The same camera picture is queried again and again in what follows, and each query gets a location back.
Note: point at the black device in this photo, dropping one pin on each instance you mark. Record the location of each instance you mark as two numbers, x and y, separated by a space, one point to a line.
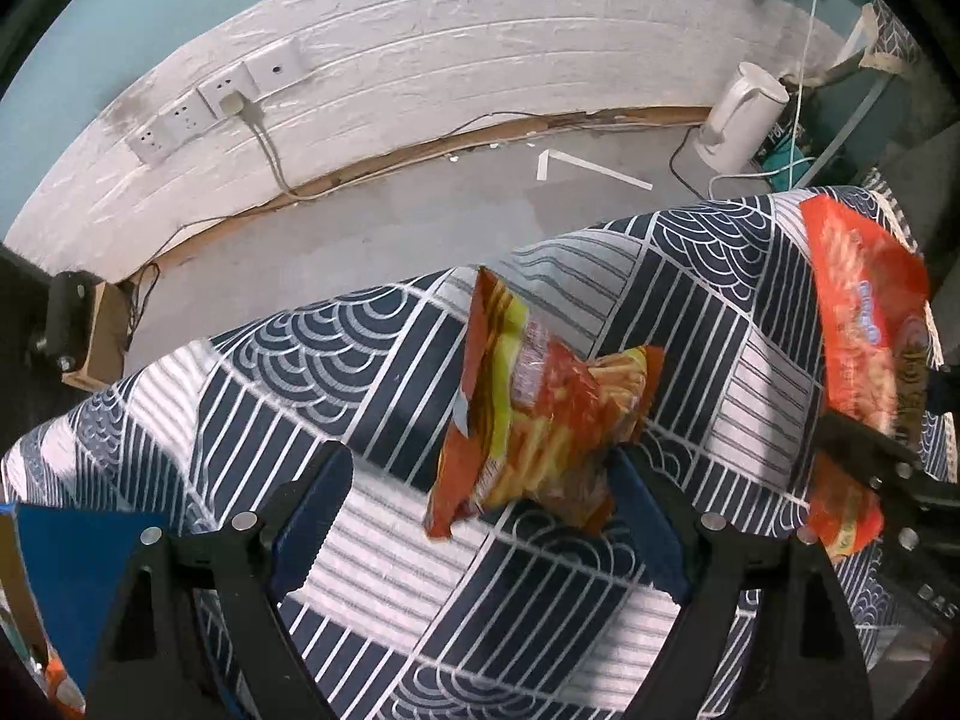
64 319

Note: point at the white wall switch plate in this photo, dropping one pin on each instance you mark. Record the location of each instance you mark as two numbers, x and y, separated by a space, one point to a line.
277 66

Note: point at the red orange crinkled snack packet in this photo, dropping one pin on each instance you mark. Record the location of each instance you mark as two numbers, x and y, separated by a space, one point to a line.
555 405

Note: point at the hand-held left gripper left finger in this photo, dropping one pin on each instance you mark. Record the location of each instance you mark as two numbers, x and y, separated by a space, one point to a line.
315 510

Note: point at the wide white wall socket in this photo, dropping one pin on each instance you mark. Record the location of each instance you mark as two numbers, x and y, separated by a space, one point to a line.
161 133

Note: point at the grey curtain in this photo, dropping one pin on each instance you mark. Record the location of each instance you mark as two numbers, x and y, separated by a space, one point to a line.
937 240

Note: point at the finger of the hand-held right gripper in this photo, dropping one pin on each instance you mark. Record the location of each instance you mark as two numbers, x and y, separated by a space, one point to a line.
862 446

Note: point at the wooden block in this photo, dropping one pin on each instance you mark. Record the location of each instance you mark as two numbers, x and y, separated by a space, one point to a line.
105 337

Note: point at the orange snack packet blue print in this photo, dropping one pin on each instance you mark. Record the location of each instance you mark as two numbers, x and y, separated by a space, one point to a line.
855 300

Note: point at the white angled strip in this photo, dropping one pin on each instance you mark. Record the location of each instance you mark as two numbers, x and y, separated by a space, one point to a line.
592 169

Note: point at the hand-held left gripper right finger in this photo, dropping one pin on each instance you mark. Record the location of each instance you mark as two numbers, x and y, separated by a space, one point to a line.
652 525

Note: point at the grey rod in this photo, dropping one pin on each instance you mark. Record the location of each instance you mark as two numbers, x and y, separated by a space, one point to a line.
847 127

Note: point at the white wall socket with plug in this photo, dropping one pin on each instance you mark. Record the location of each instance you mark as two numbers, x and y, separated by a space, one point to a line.
221 90

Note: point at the navy white patterned blanket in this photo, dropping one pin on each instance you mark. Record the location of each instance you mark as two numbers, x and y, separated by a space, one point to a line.
300 360

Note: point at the cardboard box with blue edges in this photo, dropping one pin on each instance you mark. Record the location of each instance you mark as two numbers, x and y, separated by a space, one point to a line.
82 570

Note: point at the white electric kettle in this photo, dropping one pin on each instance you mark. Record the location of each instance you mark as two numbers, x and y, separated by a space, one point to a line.
739 116

